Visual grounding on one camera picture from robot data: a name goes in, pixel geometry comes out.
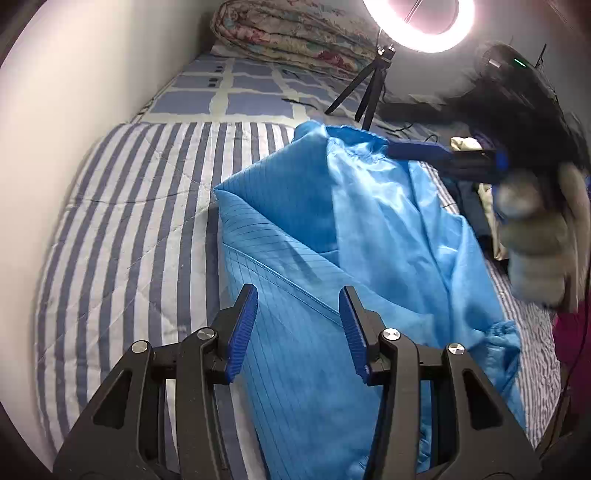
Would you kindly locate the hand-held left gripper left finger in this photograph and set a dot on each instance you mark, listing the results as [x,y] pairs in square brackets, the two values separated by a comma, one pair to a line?
[242,332]

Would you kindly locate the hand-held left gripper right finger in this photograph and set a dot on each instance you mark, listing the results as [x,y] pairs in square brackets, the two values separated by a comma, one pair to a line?
[353,332]

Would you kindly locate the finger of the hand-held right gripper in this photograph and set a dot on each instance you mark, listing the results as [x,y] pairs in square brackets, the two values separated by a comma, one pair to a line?
[420,151]

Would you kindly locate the light blue work coat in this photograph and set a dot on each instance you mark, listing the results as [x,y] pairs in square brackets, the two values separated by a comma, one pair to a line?
[295,221]

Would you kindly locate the person's right hand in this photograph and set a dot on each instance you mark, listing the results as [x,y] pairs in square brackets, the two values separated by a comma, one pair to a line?
[535,240]

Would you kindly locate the black tripod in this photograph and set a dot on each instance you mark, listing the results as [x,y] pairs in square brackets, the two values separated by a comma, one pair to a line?
[383,55]

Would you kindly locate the blue white striped blanket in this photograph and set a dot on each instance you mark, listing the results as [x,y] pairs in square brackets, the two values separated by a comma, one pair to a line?
[129,230]

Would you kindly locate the blue checked bed sheet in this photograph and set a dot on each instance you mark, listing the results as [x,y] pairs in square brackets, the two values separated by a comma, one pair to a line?
[249,104]

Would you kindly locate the folded floral quilt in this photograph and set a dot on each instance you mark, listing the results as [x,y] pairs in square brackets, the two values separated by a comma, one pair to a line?
[286,32]

